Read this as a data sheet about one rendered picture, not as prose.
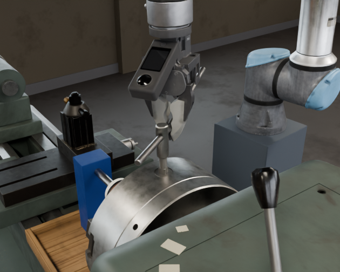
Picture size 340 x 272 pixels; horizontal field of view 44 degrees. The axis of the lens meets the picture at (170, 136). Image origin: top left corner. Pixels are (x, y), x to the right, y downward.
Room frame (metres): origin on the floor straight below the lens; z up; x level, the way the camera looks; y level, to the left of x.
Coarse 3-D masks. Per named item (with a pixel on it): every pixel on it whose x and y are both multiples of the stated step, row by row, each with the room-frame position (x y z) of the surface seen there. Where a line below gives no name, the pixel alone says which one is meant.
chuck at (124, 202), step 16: (176, 160) 0.71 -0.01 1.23; (128, 176) 0.66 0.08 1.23; (144, 176) 0.65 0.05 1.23; (176, 176) 0.64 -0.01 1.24; (192, 176) 0.64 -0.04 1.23; (208, 176) 0.66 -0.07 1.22; (112, 192) 0.64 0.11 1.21; (128, 192) 0.62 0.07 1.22; (144, 192) 0.61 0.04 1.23; (160, 192) 0.60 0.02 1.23; (112, 208) 0.60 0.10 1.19; (128, 208) 0.59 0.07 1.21; (96, 224) 0.60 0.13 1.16; (112, 224) 0.58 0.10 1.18; (128, 224) 0.56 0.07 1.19; (96, 240) 0.58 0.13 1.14; (112, 240) 0.56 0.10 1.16; (96, 256) 0.57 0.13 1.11
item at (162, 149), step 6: (156, 126) 0.65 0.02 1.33; (162, 126) 0.65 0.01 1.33; (156, 132) 0.65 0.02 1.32; (162, 132) 0.65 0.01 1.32; (162, 144) 0.65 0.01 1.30; (168, 144) 0.66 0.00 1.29; (162, 150) 0.65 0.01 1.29; (168, 150) 0.66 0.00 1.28; (162, 156) 0.65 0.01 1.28; (162, 162) 0.65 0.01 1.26; (162, 168) 0.65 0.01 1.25
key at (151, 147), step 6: (168, 126) 0.68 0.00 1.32; (168, 132) 0.67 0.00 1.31; (156, 138) 0.64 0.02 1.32; (162, 138) 0.64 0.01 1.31; (150, 144) 0.62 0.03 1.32; (156, 144) 0.62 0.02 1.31; (144, 150) 0.60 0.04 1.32; (150, 150) 0.60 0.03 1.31; (144, 156) 0.58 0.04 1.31; (138, 162) 0.56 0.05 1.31
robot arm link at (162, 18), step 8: (192, 0) 0.70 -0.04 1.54; (152, 8) 0.68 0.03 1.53; (160, 8) 0.67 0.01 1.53; (168, 8) 0.67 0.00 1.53; (176, 8) 0.67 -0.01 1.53; (184, 8) 0.67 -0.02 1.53; (192, 8) 0.70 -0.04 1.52; (152, 16) 0.68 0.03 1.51; (160, 16) 0.67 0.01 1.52; (168, 16) 0.67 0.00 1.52; (176, 16) 0.67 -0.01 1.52; (184, 16) 0.67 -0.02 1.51; (192, 16) 0.69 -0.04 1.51; (152, 24) 0.68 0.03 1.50; (160, 24) 0.67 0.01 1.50; (168, 24) 0.67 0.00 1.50; (176, 24) 0.67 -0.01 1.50; (184, 24) 0.67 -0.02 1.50
